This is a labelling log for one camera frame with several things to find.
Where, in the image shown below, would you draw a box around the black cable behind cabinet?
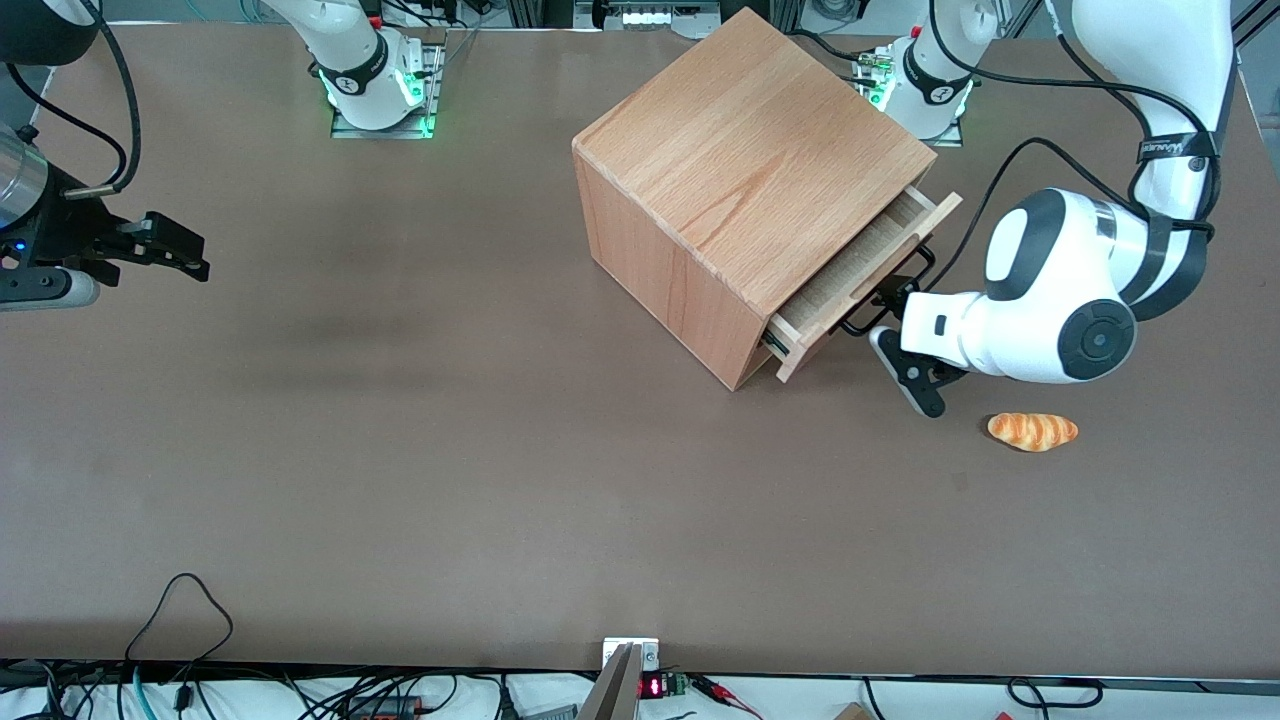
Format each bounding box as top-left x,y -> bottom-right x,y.
790,28 -> 886,83

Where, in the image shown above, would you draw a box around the aluminium frame profile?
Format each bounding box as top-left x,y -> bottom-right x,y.
1232,0 -> 1280,49

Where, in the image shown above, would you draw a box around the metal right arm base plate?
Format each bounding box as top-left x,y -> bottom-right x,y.
330,38 -> 447,139

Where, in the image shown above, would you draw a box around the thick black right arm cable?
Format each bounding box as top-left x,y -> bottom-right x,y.
80,0 -> 143,196

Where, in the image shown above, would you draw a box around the black looped table cable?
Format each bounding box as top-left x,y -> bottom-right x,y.
125,573 -> 234,666

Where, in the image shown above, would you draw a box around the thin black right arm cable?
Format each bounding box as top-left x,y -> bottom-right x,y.
5,62 -> 131,166

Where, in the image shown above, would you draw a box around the light wooden drawer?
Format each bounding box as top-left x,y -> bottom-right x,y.
765,185 -> 963,383

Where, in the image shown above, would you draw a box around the wooden plank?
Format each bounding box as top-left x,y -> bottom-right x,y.
577,643 -> 643,720

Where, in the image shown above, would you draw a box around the black wire drawer handle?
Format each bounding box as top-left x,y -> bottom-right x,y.
840,243 -> 938,338

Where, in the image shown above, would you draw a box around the light wooden drawer cabinet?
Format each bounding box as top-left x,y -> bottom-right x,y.
572,8 -> 939,393

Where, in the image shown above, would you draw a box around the golden striped bread roll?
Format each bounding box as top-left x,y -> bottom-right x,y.
988,412 -> 1079,453

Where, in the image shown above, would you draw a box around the black coiled cable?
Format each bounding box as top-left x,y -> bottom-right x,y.
1008,678 -> 1104,709

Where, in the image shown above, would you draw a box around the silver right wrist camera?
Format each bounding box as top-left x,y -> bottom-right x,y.
0,268 -> 101,313

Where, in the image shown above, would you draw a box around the white device with ports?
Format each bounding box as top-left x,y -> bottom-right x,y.
605,0 -> 723,31

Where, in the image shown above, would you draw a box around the black strap with lettering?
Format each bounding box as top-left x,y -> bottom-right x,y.
1136,133 -> 1219,167

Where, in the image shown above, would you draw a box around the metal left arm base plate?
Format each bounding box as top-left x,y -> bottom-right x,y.
853,48 -> 966,149

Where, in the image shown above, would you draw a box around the white table edge bracket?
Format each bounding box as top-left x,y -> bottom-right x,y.
603,637 -> 661,673

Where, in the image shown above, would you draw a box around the red and black clip leads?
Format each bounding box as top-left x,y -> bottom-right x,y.
690,675 -> 763,720

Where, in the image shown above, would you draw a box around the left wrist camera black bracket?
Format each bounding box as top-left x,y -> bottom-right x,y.
868,325 -> 969,419

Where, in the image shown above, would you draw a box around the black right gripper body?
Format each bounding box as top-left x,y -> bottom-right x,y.
0,170 -> 123,273

